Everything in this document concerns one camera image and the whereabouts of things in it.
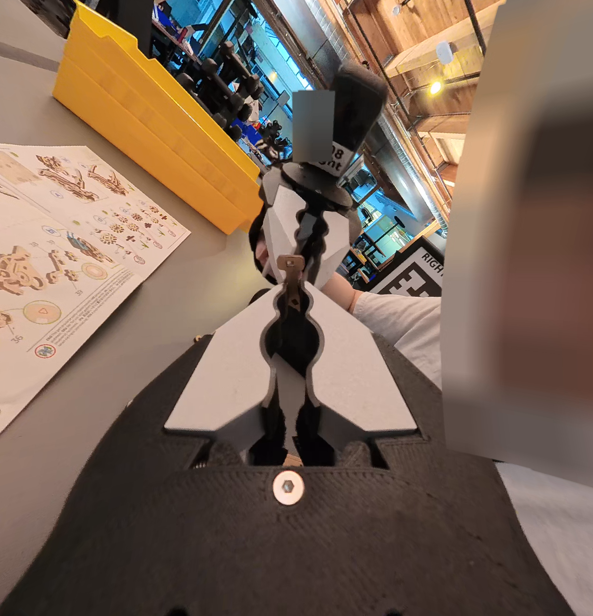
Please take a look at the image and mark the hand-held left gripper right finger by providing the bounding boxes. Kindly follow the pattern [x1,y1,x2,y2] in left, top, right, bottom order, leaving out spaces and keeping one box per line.
[299,282,418,465]

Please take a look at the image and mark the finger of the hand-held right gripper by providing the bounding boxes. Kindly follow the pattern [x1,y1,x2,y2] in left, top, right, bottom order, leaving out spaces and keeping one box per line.
[301,208,352,289]
[260,184,309,287]

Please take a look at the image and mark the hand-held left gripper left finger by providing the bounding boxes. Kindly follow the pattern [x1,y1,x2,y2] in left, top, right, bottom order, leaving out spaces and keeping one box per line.
[163,284,297,465]

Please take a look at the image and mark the wooden key-shaped part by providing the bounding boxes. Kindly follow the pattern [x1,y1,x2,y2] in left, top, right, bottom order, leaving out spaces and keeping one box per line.
[276,254,308,316]

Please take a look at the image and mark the person's right forearm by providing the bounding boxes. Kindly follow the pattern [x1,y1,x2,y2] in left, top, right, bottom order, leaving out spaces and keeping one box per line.
[320,274,371,313]

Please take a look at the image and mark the person's white shirt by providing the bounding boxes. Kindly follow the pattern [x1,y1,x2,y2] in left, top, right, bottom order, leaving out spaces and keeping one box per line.
[353,290,593,616]

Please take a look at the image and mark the printed marker tag screen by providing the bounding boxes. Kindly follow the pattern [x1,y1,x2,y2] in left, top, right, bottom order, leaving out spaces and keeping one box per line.
[372,238,444,297]

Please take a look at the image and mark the black dumbbell rack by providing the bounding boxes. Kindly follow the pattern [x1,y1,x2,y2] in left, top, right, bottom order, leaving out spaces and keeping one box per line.
[173,41,266,142]

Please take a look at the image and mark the yellow plastic bin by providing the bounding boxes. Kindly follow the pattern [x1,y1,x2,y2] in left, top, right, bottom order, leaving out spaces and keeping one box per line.
[52,0,262,235]

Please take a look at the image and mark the illustrated instruction booklet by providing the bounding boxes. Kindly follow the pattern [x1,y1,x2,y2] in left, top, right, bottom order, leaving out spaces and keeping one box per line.
[0,142,192,441]

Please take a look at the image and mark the black panel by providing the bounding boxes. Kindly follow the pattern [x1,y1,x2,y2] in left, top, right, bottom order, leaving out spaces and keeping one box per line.
[109,0,155,61]

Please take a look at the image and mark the metal air duct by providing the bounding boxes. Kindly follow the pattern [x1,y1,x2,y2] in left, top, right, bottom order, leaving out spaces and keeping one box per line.
[373,111,450,237]

